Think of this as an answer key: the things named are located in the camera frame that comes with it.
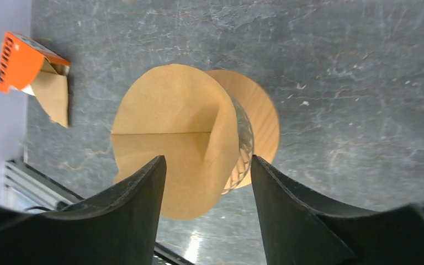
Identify single brown paper filter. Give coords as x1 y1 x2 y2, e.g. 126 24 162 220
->
111 64 239 220

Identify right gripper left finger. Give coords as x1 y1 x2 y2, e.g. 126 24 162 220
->
0 156 167 264

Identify brown paper coffee filters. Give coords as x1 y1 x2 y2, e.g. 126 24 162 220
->
30 59 69 128

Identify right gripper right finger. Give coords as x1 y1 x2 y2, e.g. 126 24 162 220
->
251 156 424 264

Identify orange coffee filter box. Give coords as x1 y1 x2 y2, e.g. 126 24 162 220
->
0 31 71 93

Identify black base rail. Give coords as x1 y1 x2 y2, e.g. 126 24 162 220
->
4 160 187 264

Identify clear glass dripper cone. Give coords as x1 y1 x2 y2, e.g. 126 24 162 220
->
222 92 255 195

